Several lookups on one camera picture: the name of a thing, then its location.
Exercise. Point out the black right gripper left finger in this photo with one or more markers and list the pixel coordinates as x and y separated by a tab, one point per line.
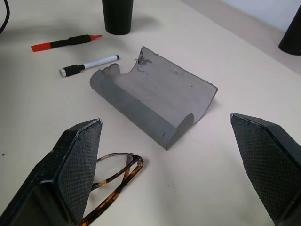
70	164

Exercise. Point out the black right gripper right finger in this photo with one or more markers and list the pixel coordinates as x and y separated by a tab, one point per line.
265	160

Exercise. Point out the tortoiseshell eyeglasses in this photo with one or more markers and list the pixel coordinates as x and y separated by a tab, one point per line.
117	174

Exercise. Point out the white and black marker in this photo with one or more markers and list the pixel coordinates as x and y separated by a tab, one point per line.
87	65

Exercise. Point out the grey open glasses case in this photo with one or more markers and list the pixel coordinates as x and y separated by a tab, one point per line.
155	94

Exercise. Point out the red and black marker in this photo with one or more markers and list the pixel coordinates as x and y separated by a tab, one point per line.
65	42

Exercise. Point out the black cylindrical object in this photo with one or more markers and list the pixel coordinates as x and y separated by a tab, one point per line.
291	33

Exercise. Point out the black pen holder cup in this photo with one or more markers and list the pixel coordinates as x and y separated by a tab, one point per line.
118	16

